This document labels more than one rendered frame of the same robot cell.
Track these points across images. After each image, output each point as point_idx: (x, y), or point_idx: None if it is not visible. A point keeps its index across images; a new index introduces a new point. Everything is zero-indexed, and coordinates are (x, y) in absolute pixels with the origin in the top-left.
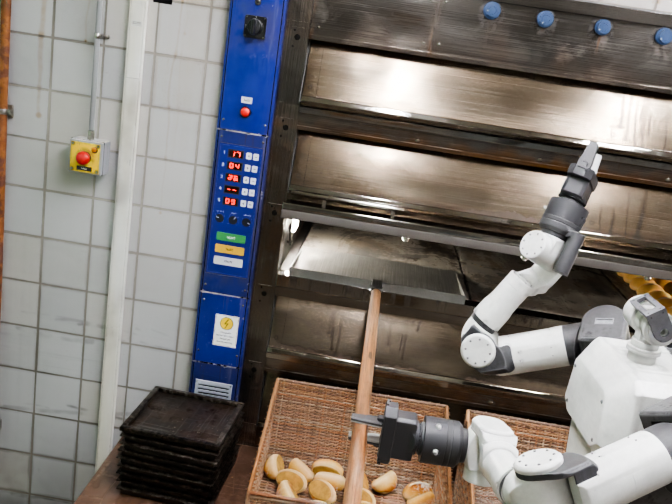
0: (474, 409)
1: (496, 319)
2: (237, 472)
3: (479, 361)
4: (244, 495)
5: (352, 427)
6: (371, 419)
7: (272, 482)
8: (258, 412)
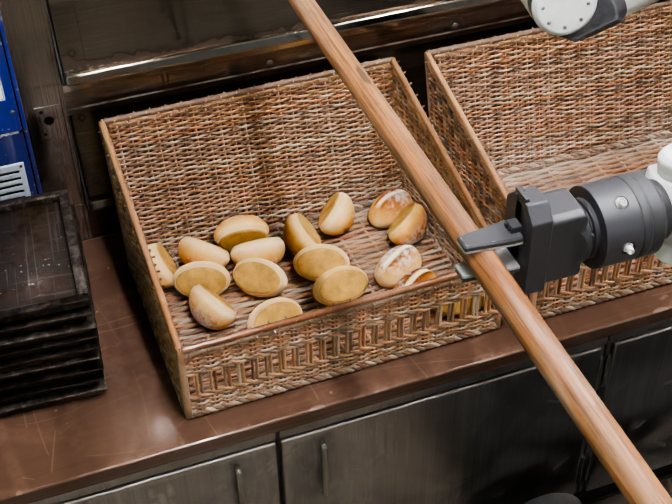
0: (428, 44)
1: None
2: (99, 298)
3: (571, 22)
4: (138, 335)
5: (254, 150)
6: (498, 235)
7: (167, 292)
8: (83, 186)
